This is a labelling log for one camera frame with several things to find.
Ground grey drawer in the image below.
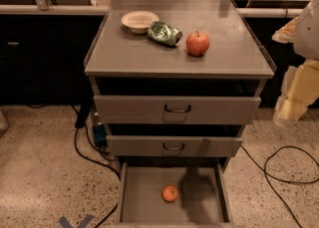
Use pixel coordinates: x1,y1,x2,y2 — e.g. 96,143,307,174
116,163,234,228
94,95,260,124
107,135,242,157

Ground white bowl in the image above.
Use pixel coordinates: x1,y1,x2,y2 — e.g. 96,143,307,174
122,11,160,34

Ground bottom grey drawer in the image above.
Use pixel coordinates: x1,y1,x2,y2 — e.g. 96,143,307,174
116,163,234,228

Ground top grey drawer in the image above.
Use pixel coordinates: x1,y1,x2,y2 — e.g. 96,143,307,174
94,95,260,124

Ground blue power box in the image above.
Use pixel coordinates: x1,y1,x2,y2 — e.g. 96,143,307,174
93,124,107,147

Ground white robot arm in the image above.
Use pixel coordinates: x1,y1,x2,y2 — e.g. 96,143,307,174
272,0,319,126

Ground black cable right floor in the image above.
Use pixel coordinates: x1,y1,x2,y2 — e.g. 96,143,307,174
240,144,319,228

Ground black cable floor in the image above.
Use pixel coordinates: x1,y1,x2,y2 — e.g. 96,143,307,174
25,104,122,228
240,144,319,228

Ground black cable left floor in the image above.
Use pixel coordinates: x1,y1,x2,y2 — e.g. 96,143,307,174
25,104,122,228

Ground middle grey drawer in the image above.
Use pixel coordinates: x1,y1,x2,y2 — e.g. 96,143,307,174
107,135,242,157

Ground orange fruit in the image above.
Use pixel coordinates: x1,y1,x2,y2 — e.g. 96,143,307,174
161,185,178,203

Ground grey drawer cabinet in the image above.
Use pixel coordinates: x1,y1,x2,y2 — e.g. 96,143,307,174
83,0,277,170

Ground white horizontal rail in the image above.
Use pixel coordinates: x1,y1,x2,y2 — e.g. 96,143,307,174
0,5,302,18

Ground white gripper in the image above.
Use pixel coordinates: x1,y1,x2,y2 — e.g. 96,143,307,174
272,17,319,126

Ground crushed green soda can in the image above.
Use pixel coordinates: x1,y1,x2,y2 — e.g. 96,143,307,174
148,21,182,47

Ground red apple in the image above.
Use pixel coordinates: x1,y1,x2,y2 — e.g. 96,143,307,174
186,31,210,57

